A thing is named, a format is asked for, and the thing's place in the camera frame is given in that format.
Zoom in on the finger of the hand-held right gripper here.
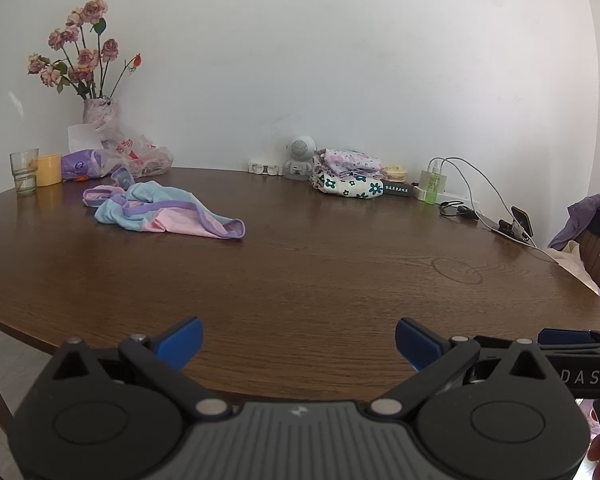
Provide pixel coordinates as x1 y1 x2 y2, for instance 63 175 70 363
538 328 600 348
472 336 551 360

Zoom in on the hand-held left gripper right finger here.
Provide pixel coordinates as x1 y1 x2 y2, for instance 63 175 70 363
370 317 561 419

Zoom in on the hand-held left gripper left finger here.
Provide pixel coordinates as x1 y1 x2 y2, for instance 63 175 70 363
45 316 232 419

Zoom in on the pink blue purple-trimmed garment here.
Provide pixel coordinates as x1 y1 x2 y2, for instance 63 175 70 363
82 167 247 241

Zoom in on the person's right hand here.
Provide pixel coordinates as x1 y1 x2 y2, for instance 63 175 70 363
586 434 600 480

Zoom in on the cream fuzzy cloth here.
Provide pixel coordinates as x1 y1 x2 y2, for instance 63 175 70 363
547 240 600 296

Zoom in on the wooden chair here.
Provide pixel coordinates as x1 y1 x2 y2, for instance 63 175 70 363
577 220 600 301

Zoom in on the smartphone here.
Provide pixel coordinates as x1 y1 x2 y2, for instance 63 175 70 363
511 206 535 238

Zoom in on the purple jacket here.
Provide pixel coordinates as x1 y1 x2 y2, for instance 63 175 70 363
550 191 600 311

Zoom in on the green bottle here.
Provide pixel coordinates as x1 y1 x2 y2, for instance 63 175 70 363
420 170 443 205

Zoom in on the clear plastic bag red print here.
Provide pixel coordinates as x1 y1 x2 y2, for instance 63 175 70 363
95 127 175 178

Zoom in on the folded purple floral cloth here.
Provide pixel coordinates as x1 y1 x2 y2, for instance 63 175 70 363
312 148 385 181

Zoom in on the purple packet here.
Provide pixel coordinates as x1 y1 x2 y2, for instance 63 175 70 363
61 149 111 182

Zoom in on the yellow cup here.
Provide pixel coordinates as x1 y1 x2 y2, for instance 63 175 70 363
35 154 62 187

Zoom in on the white tissue paper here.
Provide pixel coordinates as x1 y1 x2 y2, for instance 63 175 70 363
67 124 106 153

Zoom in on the white robot-shaped speaker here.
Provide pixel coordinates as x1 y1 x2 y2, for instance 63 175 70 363
284 135 317 181

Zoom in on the clear drinking glass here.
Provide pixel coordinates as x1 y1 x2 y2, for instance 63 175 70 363
9 148 40 197

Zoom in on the pale purple vase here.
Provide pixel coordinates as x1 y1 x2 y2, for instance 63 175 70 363
82 97 121 133

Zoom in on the dried pink rose bouquet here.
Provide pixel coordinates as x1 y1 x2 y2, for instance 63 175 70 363
27 0 143 100

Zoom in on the coiled black cable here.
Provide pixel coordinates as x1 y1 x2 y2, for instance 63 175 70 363
437 200 481 221

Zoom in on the white charging cable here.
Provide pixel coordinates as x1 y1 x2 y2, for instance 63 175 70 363
445 160 481 213
432 156 558 263

